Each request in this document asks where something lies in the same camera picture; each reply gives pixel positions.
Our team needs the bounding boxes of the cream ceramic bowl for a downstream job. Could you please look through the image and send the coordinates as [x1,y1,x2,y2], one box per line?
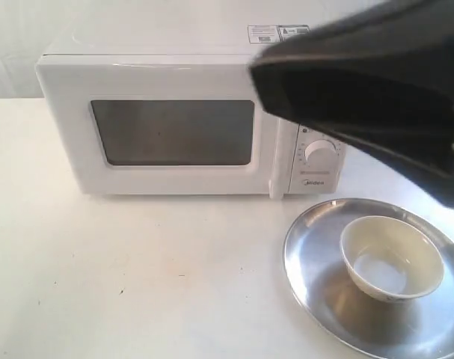
[340,215,444,303]

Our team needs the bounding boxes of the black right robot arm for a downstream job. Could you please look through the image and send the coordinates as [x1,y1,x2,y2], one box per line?
[249,1,454,209]

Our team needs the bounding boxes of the white Midea microwave oven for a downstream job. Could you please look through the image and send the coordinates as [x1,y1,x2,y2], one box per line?
[34,22,347,200]

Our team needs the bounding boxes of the lower white control knob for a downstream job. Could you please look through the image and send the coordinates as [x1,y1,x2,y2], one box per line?
[304,139,338,168]

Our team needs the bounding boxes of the round steel tray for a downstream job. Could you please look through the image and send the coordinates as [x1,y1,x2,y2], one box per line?
[283,198,454,358]

